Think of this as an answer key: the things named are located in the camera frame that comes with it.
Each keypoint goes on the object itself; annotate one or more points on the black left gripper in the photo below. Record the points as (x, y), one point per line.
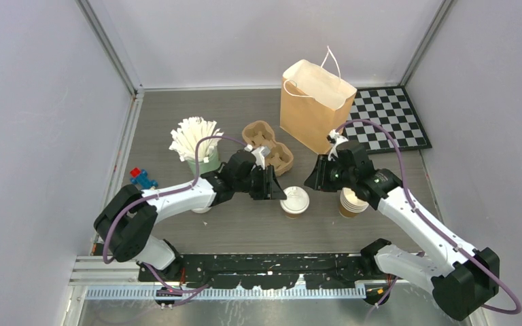
(270, 189)

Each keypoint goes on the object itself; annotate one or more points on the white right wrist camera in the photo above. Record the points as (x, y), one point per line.
(335, 138)

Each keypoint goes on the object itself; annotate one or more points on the white paper straw bundle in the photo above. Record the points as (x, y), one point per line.
(189, 132)

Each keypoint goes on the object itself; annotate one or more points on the brown paper takeout bag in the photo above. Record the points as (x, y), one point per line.
(315, 100)

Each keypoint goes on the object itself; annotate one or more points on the green straw holder cup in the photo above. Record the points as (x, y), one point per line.
(213, 163)

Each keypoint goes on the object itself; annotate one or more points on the white cup lid stack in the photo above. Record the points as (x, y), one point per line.
(202, 210)

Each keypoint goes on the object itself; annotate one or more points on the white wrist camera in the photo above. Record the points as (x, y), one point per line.
(335, 138)
(260, 153)

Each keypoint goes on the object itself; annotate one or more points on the white plastic cup lid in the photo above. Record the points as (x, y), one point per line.
(297, 199)

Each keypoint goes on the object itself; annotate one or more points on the red blue toy car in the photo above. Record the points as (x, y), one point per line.
(140, 177)

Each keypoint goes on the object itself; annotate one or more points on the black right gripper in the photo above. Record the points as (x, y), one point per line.
(315, 180)

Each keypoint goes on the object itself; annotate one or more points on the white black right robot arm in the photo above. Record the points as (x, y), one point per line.
(459, 277)

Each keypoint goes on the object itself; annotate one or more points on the stacked paper coffee cups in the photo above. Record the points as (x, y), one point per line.
(349, 204)

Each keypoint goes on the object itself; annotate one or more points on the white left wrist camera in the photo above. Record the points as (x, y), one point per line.
(260, 153)

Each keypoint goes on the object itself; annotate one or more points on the black white checkerboard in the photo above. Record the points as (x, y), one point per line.
(392, 109)

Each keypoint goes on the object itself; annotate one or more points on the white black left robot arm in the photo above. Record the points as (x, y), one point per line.
(126, 223)

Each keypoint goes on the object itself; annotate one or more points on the brown cardboard cup carrier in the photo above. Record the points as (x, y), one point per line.
(260, 133)

